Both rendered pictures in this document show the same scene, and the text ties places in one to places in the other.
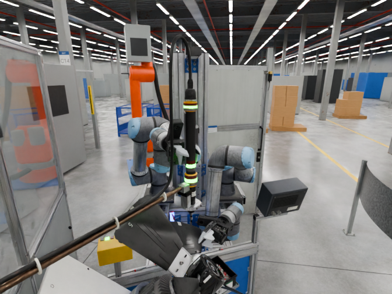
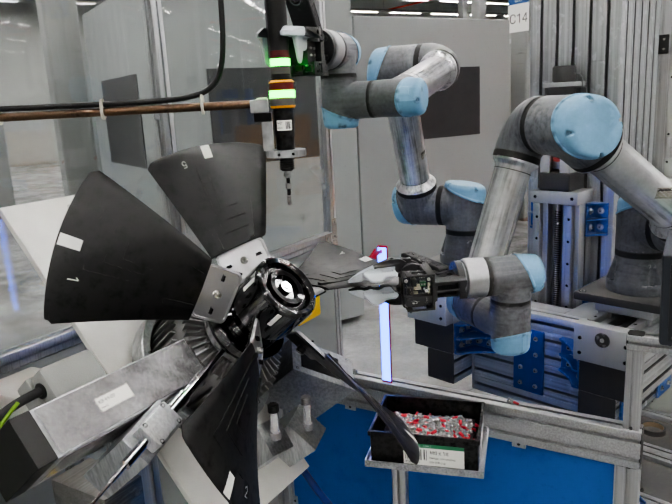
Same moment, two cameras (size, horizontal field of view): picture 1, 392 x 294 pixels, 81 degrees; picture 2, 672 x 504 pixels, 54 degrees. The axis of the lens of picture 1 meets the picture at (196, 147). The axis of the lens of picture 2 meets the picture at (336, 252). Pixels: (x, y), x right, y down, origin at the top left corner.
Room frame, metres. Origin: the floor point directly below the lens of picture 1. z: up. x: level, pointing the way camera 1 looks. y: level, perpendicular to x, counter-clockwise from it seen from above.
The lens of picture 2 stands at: (0.05, -0.90, 1.52)
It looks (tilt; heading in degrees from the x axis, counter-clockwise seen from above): 13 degrees down; 50
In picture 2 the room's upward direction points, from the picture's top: 3 degrees counter-clockwise
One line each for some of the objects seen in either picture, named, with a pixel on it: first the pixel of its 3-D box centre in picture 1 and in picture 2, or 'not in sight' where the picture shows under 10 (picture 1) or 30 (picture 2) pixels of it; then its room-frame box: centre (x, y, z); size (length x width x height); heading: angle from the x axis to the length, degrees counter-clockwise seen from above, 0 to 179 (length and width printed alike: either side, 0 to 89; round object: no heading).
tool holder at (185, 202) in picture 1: (189, 194); (278, 128); (0.72, 0.02, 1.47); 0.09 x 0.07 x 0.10; 143
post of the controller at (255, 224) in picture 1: (255, 228); (634, 380); (1.24, -0.37, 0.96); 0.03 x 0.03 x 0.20; 18
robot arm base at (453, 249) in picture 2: (158, 187); (465, 243); (1.54, 0.27, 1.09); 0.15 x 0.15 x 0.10
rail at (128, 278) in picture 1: (189, 263); (429, 403); (1.10, 0.04, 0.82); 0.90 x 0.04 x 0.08; 108
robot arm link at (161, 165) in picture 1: (165, 158); (347, 101); (0.98, 0.14, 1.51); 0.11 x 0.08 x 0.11; 115
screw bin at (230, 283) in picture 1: (210, 278); (428, 431); (0.97, -0.08, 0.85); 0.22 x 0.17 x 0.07; 123
